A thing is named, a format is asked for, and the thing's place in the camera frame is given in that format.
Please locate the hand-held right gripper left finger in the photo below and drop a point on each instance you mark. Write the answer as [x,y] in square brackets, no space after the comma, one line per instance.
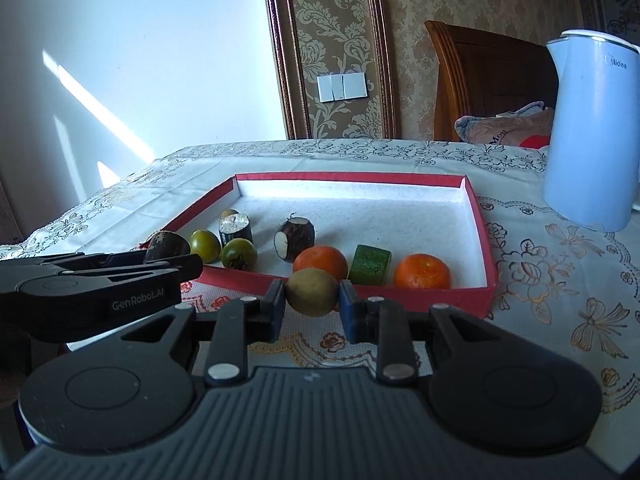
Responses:
[274,310]

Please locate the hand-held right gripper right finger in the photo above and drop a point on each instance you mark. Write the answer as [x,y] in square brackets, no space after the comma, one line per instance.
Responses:
[352,312]

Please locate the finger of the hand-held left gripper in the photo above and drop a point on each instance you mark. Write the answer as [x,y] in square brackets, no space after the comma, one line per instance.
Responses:
[185,267]
[75,262]

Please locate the dark sugarcane piece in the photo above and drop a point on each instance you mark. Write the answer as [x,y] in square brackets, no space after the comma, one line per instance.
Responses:
[235,227]
[167,245]

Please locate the small green round fruit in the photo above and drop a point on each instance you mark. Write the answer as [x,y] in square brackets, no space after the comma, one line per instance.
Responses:
[205,246]
[240,254]

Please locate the brown longan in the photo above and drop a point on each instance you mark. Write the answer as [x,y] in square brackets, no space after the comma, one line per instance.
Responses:
[312,292]
[229,213]

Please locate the green cube block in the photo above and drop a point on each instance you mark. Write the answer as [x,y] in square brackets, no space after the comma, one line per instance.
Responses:
[370,265]

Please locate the orange mandarin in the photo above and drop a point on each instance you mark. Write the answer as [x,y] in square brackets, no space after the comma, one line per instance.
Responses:
[422,271]
[320,262]

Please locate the dark water chestnut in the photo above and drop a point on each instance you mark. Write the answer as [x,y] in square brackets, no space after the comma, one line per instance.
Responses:
[297,237]

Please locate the red cardboard tray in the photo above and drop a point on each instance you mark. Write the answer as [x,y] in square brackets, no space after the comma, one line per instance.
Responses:
[375,210]

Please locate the white floral tablecloth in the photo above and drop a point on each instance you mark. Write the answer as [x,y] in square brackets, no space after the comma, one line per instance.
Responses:
[550,285]

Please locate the pink printed pillow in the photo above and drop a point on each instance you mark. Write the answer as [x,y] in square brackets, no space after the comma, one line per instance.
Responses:
[500,127]

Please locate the light blue electric kettle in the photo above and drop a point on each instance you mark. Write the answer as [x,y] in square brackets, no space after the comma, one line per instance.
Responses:
[590,140]

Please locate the dark wooden wardrobe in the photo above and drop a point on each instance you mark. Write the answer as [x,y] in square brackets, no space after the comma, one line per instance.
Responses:
[620,5]

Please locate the white wall switch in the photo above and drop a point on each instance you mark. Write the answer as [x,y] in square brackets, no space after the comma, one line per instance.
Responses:
[342,87]

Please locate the wooden wall trim frame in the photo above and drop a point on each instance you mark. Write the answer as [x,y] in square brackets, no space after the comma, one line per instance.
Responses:
[285,60]

